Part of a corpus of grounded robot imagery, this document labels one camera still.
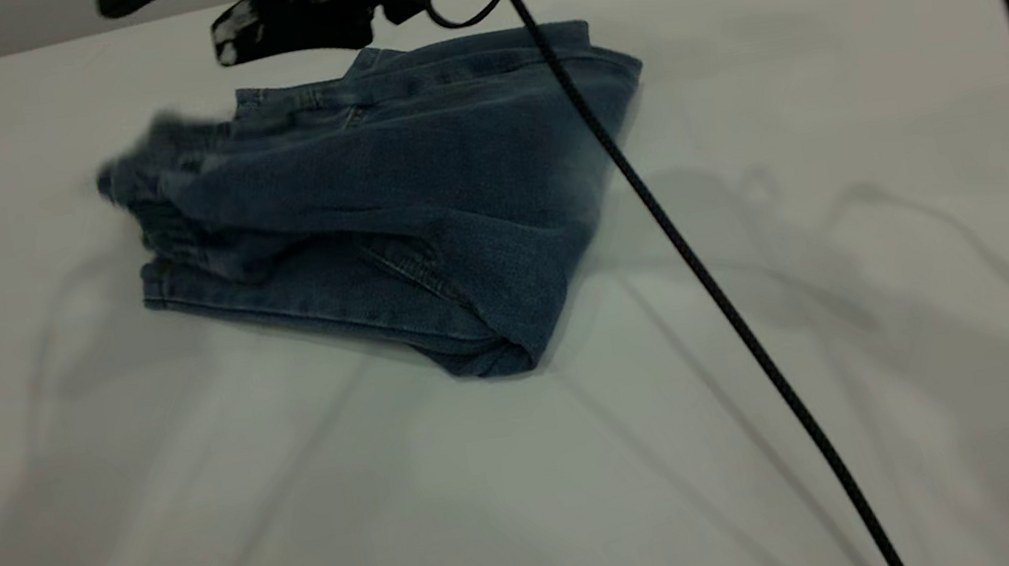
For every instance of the blue denim shorts basketball print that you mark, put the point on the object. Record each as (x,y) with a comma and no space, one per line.
(448,181)

